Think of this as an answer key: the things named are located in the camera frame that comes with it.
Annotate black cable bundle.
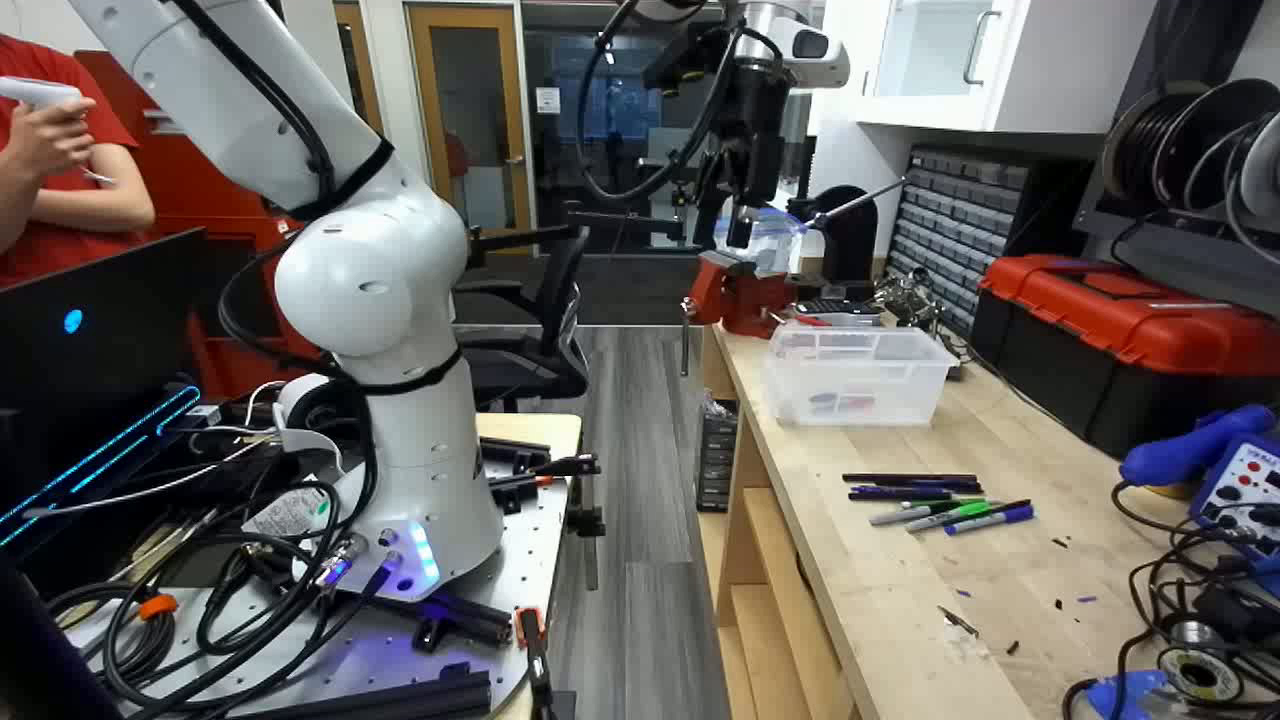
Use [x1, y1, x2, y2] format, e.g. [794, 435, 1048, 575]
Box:
[45, 454, 404, 717]

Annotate black wire spools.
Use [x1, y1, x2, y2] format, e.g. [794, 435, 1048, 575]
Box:
[1102, 79, 1280, 238]

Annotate blue soldering station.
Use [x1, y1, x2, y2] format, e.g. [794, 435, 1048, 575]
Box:
[1118, 403, 1280, 564]

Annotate grey marker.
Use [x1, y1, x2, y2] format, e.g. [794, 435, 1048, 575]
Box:
[870, 501, 961, 529]

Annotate blue clicker pen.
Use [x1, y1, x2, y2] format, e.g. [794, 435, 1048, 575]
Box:
[943, 501, 1035, 536]

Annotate person in red shirt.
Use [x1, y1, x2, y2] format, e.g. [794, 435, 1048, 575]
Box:
[0, 36, 157, 283]

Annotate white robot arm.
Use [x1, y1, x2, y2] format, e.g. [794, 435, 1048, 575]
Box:
[67, 0, 505, 604]

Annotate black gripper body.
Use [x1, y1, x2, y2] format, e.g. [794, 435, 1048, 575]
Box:
[696, 23, 850, 216]

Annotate red black toolbox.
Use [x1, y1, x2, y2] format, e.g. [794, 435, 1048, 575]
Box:
[970, 257, 1280, 455]

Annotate red bench vise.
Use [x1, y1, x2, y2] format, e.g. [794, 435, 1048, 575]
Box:
[682, 251, 794, 340]

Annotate black thin pen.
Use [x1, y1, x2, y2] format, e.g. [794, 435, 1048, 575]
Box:
[839, 472, 980, 489]

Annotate clear plastic container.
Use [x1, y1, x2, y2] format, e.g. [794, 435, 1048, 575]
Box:
[762, 323, 954, 429]

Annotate black computer monitor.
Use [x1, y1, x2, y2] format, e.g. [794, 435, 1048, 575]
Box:
[0, 233, 204, 503]

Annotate green marker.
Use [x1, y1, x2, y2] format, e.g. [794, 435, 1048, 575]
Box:
[908, 501, 995, 536]

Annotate blue barrel pen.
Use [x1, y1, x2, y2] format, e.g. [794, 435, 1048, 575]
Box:
[849, 484, 982, 503]

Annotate white wall cabinet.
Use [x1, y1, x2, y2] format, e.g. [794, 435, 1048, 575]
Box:
[856, 0, 1157, 137]

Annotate grey parts drawer cabinet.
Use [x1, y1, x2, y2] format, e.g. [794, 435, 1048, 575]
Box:
[888, 147, 1029, 338]

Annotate black office chair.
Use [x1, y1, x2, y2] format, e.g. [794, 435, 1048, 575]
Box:
[460, 223, 589, 411]

